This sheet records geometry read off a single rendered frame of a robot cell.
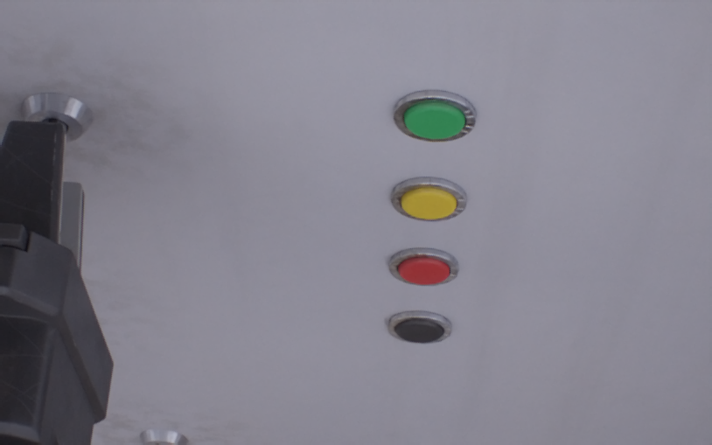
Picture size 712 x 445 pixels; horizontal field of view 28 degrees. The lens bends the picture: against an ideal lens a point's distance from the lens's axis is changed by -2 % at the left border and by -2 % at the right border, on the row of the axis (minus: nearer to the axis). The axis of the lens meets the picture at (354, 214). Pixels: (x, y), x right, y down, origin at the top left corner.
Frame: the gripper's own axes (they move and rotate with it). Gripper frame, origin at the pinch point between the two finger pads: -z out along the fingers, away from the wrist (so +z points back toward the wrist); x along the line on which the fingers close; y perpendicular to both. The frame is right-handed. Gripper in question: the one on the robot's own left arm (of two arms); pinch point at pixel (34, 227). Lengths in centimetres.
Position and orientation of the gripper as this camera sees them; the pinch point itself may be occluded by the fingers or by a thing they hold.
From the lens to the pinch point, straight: 53.7
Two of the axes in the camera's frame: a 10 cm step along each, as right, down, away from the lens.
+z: -0.7, 8.7, -4.9
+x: -0.1, -5.0, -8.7
